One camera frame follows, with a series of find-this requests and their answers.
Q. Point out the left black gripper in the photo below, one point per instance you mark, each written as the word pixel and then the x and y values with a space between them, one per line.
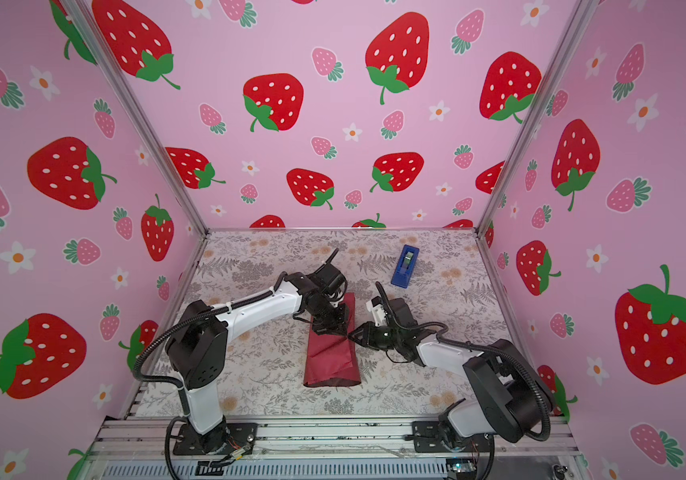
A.
pixel 339 327

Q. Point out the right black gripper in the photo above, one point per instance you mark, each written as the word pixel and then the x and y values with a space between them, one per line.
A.
pixel 366 334

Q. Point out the maroon wrapping paper sheet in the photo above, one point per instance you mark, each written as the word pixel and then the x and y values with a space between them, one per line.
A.
pixel 331 362

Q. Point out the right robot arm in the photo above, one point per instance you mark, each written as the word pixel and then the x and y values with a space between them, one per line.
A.
pixel 511 401

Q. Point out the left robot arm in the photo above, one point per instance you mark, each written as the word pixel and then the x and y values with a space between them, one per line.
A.
pixel 198 352

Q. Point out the blue tape dispenser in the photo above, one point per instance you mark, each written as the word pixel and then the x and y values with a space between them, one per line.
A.
pixel 405 266

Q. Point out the floral table mat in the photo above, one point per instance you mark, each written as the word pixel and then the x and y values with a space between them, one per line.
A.
pixel 264 369

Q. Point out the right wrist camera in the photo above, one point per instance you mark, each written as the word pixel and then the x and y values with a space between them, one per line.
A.
pixel 376 309

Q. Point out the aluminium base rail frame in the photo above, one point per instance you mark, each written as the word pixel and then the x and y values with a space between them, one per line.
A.
pixel 330 447

